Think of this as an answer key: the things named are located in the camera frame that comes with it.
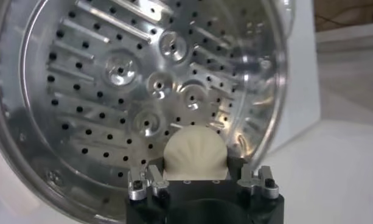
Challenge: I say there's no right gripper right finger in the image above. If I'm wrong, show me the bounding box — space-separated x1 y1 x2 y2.
226 156 281 201

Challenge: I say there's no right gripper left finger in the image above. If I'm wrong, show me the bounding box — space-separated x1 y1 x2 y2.
127 156 171 201

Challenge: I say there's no stainless steel steamer basket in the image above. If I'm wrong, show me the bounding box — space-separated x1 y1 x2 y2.
0 0 296 224

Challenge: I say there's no white steamed baozi bun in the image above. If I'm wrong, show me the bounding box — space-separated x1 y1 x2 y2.
162 124 229 181

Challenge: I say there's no white side table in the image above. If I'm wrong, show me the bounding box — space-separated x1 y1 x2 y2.
314 23 373 122

